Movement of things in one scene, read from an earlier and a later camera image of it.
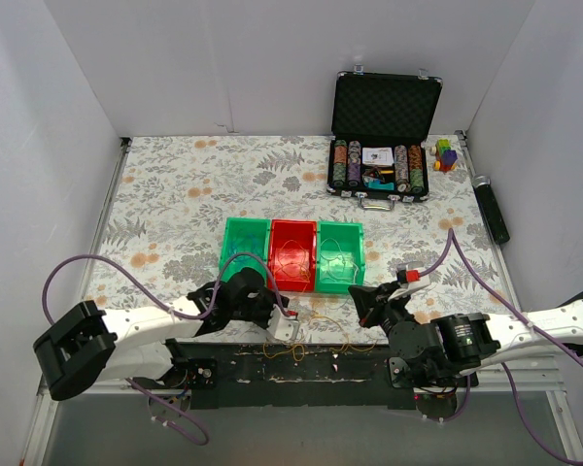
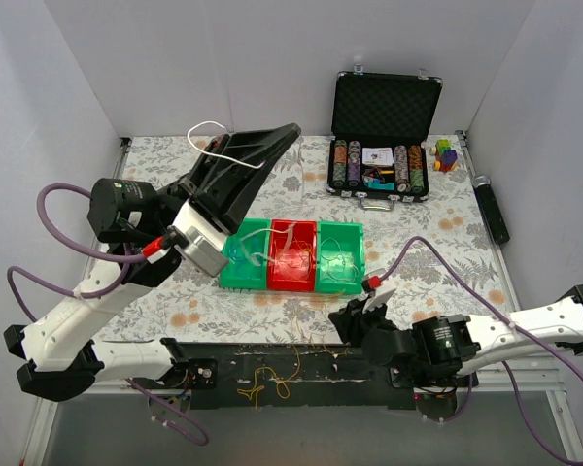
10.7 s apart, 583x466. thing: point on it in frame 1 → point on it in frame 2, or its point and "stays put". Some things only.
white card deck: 377,155 stays put
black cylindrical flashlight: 490,208 stays put
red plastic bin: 292,255 stays put
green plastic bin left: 245,244 stays put
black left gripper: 270,304 → 204,192
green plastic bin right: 339,256 stays put
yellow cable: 342,349 → 283,389
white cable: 347,261 → 237,160
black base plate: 285,374 stays put
